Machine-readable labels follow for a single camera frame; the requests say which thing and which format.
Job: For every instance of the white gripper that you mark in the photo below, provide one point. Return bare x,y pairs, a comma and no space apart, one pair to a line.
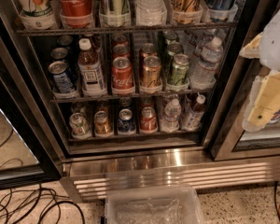
276,46

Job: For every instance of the brown tea bottle white cap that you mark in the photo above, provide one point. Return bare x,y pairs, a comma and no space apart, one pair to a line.
90,69

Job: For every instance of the clear water bottle middle shelf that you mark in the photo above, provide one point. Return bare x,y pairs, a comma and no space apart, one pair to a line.
208,62

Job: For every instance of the green can middle shelf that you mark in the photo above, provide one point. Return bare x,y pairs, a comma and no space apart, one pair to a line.
178,70

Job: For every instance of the dark drink bottle bottom shelf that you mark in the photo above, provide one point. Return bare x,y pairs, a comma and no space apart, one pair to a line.
194,107

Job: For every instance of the small water bottle bottom shelf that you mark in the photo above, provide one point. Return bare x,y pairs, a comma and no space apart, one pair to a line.
171,115

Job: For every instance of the gold can middle shelf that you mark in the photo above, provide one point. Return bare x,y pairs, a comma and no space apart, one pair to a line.
150,72

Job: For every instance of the red can bottom shelf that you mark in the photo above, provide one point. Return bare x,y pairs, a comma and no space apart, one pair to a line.
148,120

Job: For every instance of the red coca-cola can middle shelf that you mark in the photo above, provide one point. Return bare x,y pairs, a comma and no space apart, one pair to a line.
122,73

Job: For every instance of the red coca-cola can shelf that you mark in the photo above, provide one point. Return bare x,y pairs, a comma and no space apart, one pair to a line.
122,73
75,0

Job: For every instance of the blue can bottom shelf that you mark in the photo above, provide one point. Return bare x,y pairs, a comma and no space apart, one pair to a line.
126,121

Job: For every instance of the orange can bottom shelf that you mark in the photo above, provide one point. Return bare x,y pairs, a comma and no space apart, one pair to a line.
101,123

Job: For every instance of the white green can bottom shelf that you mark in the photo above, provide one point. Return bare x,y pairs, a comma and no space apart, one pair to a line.
79,124

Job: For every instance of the red coca-cola can top shelf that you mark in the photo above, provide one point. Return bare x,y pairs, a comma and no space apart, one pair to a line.
75,0

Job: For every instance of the steel fridge bottom grille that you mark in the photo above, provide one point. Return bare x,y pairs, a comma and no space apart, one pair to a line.
86,181

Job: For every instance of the open glass fridge door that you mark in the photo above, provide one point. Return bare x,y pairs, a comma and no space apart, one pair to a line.
26,157

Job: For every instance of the clear plastic bin on floor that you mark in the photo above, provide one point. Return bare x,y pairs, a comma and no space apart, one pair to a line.
155,205

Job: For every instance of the blue can front left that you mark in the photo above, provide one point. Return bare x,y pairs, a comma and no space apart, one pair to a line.
61,76

